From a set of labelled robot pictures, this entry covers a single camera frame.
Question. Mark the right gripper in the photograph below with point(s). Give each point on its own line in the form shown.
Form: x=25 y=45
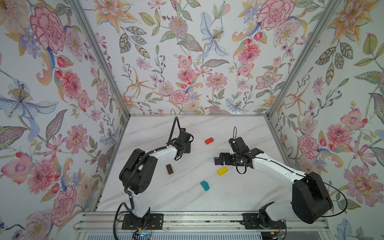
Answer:
x=226 y=161

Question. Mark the yellow wood block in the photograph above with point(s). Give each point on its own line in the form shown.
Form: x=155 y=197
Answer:
x=222 y=171

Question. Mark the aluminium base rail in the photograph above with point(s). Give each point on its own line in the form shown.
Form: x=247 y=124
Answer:
x=202 y=221

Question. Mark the red wood block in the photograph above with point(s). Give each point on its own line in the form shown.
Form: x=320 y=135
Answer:
x=209 y=141

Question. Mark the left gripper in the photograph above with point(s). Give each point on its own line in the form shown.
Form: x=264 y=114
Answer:
x=188 y=145

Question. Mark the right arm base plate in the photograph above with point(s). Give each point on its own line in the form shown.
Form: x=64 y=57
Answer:
x=256 y=221

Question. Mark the purple wood block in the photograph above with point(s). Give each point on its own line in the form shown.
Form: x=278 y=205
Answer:
x=217 y=161

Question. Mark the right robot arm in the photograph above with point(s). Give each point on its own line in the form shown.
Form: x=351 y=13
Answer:
x=310 y=199

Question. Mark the teal wood block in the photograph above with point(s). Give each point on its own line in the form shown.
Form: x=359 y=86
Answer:
x=205 y=185

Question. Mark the brown wood block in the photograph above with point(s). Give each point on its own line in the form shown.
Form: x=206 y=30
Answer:
x=169 y=169

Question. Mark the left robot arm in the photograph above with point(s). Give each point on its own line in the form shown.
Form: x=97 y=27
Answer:
x=139 y=169

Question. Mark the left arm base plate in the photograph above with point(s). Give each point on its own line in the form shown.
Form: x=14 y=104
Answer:
x=152 y=221

